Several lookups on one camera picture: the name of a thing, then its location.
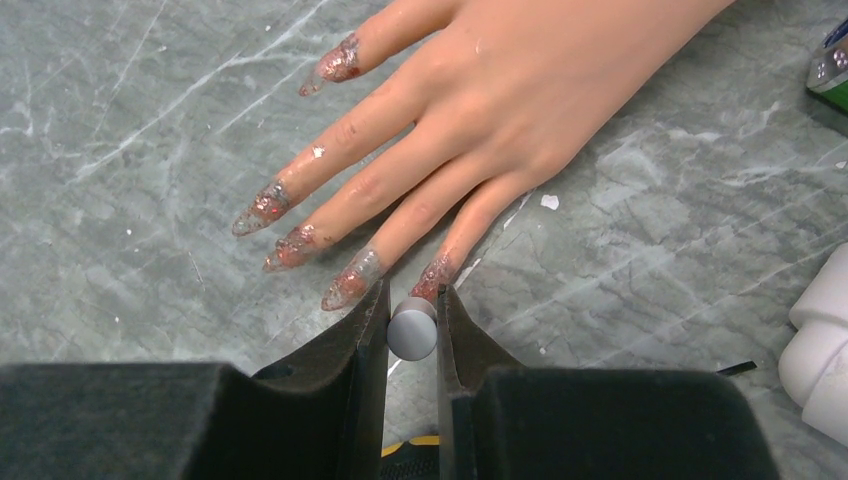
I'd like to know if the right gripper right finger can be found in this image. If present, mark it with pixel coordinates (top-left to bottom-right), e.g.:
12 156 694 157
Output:
437 286 779 479

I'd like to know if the mannequin practice hand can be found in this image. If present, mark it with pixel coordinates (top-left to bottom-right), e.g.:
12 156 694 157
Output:
232 1 726 311

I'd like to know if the green hose nozzle fitting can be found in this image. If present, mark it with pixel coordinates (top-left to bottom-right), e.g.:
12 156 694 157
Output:
778 21 847 445

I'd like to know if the white nail polish cap brush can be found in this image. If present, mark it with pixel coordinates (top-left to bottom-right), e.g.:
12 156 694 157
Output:
387 297 438 361

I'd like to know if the black yellow screwdriver near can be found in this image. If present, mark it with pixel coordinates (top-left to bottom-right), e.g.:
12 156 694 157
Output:
380 357 442 480

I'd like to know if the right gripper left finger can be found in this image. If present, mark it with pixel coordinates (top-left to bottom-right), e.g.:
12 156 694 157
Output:
1 281 391 479

